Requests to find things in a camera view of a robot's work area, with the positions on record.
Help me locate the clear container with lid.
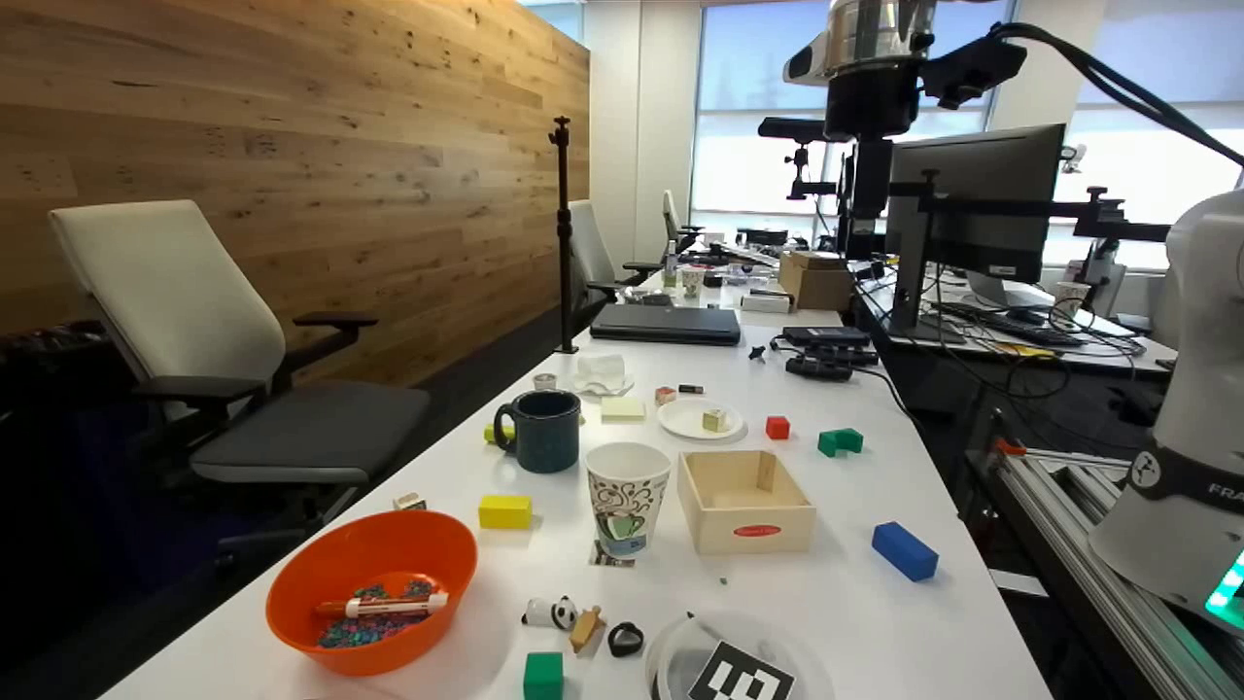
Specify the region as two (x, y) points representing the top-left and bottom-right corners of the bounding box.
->
(646, 616), (832, 700)

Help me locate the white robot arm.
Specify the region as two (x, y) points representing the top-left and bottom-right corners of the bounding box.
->
(1090, 189), (1244, 635)

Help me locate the closed dark laptop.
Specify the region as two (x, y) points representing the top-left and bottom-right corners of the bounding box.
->
(589, 305), (742, 348)

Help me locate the dark teal mug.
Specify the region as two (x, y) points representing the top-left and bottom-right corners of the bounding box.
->
(492, 389), (580, 473)

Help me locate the white small plate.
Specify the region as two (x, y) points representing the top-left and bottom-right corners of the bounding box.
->
(656, 401), (742, 442)

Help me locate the patterned paper cup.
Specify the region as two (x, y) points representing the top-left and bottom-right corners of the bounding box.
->
(587, 442), (671, 560)

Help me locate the red small block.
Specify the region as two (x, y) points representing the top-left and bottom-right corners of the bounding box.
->
(764, 415), (788, 441)

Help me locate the light wooden box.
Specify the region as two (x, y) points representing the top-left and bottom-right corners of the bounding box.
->
(675, 451), (815, 555)

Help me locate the black device on table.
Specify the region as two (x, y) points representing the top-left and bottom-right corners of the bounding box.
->
(780, 326), (877, 381)

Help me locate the cardboard box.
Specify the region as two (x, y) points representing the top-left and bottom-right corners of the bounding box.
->
(776, 252), (850, 313)

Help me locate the yellow block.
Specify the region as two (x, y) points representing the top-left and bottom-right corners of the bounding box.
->
(478, 495), (534, 528)

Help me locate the black tripod pole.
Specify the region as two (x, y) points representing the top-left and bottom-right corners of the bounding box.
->
(549, 116), (574, 353)

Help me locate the green block far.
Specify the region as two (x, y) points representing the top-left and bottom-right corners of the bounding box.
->
(815, 428), (863, 459)

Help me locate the tan wooden piece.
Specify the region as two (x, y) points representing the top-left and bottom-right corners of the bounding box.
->
(566, 607), (608, 654)

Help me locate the green block near edge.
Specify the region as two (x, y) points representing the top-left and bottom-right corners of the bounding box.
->
(519, 654), (562, 700)

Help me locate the blue block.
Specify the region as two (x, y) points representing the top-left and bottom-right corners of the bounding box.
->
(869, 520), (938, 584)

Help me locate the orange plastic bowl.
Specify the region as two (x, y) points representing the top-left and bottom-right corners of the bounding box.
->
(265, 508), (478, 677)

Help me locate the black computer monitor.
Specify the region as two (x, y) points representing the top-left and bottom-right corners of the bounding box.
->
(887, 125), (1065, 279)

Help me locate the white office chair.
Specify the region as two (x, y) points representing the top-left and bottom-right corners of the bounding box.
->
(50, 199), (431, 489)

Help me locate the black ring object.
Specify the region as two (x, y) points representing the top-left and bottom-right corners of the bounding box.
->
(608, 624), (646, 656)

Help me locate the overhead camera mount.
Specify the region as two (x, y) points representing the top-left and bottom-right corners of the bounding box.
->
(780, 0), (1025, 252)

